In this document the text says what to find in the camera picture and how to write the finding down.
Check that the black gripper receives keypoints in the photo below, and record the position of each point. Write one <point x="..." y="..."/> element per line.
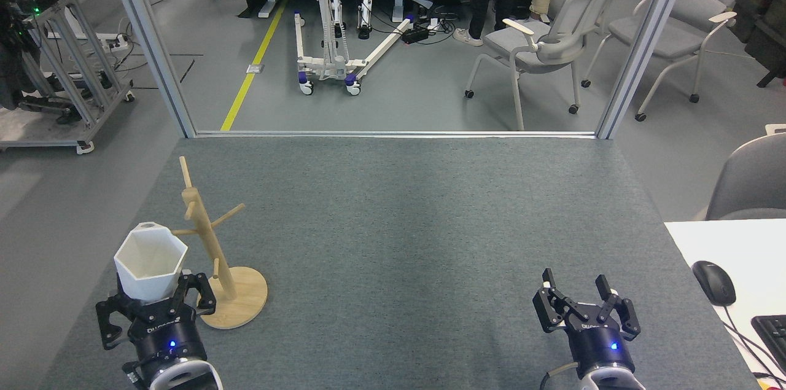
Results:
<point x="599" y="344"/>
<point x="166" y="338"/>

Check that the white hexagonal cup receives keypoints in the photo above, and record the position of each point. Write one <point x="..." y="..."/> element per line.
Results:
<point x="147" y="261"/>

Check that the wooden cup rack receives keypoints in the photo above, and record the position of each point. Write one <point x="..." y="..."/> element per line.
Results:
<point x="242" y="298"/>

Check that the black computer mouse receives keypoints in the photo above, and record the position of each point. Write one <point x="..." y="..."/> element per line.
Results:
<point x="714" y="282"/>

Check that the black keyboard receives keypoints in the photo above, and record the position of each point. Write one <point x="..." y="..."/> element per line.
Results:
<point x="774" y="338"/>

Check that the grey shell chair back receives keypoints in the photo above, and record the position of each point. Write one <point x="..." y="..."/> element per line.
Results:
<point x="752" y="181"/>

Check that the metal equipment cart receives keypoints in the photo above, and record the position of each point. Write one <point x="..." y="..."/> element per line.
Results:
<point x="86" y="70"/>

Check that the metal floor outlet plate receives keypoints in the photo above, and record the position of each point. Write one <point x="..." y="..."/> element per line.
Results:
<point x="255" y="68"/>

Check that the white power strip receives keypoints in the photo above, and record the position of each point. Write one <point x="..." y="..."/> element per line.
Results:
<point x="116" y="42"/>

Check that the grey chair with white armrests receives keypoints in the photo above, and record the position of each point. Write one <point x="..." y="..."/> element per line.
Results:
<point x="540" y="46"/>

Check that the grey chair with padded backrest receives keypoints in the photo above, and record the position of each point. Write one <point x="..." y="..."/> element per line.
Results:
<point x="663" y="34"/>

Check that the white stand on wheels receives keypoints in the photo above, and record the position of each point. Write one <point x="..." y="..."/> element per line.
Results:
<point x="334" y="64"/>

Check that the black power strip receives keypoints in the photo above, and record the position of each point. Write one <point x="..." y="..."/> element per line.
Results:
<point x="416" y="35"/>

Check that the silver frame rail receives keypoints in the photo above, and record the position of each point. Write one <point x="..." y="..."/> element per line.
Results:
<point x="393" y="134"/>

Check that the silver frame post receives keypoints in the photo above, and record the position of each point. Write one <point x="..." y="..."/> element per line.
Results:
<point x="645" y="46"/>
<point x="150" y="40"/>

